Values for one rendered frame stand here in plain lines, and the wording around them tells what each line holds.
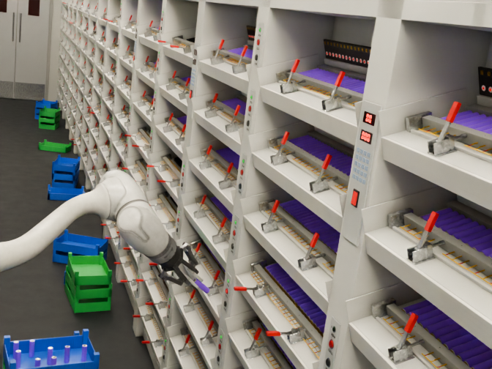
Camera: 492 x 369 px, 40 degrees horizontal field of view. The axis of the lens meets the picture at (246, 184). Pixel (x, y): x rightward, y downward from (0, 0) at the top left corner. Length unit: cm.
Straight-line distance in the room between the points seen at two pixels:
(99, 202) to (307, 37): 74
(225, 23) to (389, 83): 140
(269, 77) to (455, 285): 99
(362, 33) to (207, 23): 90
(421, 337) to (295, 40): 98
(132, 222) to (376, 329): 74
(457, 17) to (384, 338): 60
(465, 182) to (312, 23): 99
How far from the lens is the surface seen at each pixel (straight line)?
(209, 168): 250
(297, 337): 171
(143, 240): 184
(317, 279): 159
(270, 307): 187
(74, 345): 271
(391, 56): 130
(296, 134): 200
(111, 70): 537
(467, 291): 113
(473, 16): 112
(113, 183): 194
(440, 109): 136
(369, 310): 142
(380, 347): 133
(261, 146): 197
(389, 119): 131
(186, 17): 330
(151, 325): 342
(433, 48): 134
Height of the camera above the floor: 170
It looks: 14 degrees down
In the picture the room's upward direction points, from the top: 7 degrees clockwise
